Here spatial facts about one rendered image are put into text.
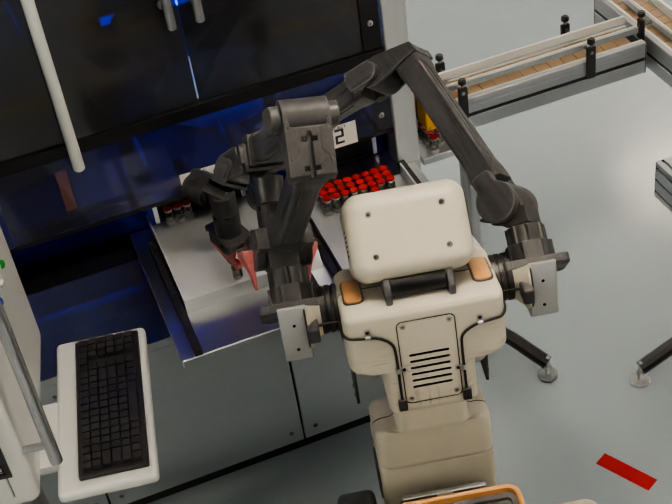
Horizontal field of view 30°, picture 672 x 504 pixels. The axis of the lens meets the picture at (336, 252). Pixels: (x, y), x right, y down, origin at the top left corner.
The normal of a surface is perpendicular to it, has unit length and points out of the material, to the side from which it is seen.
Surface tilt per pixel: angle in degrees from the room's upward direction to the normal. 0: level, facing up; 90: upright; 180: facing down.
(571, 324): 0
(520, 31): 0
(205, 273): 0
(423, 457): 82
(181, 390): 90
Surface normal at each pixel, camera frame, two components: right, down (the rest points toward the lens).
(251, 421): 0.35, 0.56
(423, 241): 0.02, -0.06
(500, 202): -0.55, -0.11
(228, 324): -0.12, -0.77
